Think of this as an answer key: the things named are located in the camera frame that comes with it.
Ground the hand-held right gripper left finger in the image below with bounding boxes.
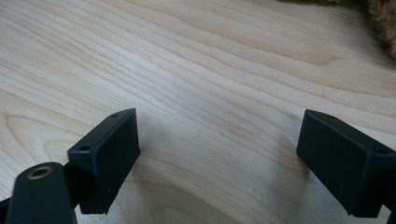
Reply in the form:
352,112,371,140
67,107,141,216

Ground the brown teddy bear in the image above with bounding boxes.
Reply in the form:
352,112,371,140
278,0,396,61

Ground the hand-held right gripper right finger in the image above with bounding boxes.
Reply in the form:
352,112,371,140
295,108,396,218

